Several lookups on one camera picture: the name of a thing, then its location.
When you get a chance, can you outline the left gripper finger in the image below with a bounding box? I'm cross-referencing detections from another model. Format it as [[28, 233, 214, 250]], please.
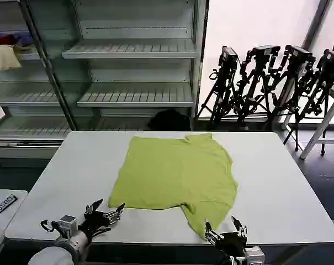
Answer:
[[105, 203, 126, 223], [84, 198, 104, 219]]

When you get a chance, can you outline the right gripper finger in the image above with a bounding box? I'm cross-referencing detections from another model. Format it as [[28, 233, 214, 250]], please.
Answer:
[[204, 220, 221, 245], [230, 215, 249, 238]]

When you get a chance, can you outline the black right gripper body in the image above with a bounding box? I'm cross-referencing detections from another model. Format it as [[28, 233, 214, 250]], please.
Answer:
[[214, 231, 248, 259]]

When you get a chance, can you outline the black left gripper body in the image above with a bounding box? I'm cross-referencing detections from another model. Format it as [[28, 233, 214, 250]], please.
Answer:
[[78, 210, 112, 237]]

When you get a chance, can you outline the lime green t-shirt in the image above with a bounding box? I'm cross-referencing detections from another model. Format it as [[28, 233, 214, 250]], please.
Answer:
[[108, 132, 240, 231]]

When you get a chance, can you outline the black name plate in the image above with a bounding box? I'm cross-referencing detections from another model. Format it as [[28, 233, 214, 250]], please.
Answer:
[[0, 194, 19, 214]]

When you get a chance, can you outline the small white side table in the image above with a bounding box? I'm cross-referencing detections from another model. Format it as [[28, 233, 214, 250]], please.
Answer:
[[0, 188, 29, 265]]

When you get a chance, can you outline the black bag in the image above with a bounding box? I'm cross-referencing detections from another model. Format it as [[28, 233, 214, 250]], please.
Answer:
[[146, 109, 192, 132]]

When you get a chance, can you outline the white stool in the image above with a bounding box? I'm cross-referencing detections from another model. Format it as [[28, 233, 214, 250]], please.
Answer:
[[282, 83, 334, 161]]

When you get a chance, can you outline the grey shelf unit with cloths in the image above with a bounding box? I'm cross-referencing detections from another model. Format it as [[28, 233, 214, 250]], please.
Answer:
[[0, 0, 75, 146]]

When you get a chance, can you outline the empty grey metal shelf unit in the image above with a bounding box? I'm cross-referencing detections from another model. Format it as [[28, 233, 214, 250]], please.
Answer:
[[25, 0, 210, 132]]

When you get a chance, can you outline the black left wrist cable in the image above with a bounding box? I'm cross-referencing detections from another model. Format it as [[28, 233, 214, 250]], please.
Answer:
[[40, 219, 60, 233]]

